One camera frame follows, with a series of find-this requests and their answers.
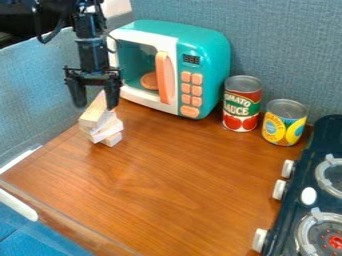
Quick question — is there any black toy stove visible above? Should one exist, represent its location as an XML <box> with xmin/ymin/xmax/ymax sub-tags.
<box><xmin>251</xmin><ymin>113</ymin><xmax>342</xmax><ymax>256</ymax></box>

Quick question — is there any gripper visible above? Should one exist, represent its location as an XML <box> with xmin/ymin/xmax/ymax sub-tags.
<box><xmin>61</xmin><ymin>37</ymin><xmax>125</xmax><ymax>112</ymax></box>

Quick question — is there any red tomato sauce can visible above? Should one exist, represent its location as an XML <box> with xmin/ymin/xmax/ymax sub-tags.
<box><xmin>220</xmin><ymin>74</ymin><xmax>265</xmax><ymax>134</ymax></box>

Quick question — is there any long wooden block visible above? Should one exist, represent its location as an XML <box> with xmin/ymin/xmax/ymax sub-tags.
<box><xmin>85</xmin><ymin>125</ymin><xmax>126</xmax><ymax>145</ymax></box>
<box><xmin>78</xmin><ymin>115</ymin><xmax>125</xmax><ymax>137</ymax></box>
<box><xmin>77</xmin><ymin>90</ymin><xmax>118</xmax><ymax>130</ymax></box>

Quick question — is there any teal toy microwave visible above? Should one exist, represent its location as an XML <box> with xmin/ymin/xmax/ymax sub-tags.
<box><xmin>105</xmin><ymin>18</ymin><xmax>234</xmax><ymax>121</ymax></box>

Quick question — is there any yellow fruit can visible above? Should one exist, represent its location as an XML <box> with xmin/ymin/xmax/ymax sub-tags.
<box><xmin>260</xmin><ymin>98</ymin><xmax>309</xmax><ymax>148</ymax></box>

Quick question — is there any small wooden block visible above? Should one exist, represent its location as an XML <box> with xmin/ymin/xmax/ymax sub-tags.
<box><xmin>100</xmin><ymin>131</ymin><xmax>125</xmax><ymax>149</ymax></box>

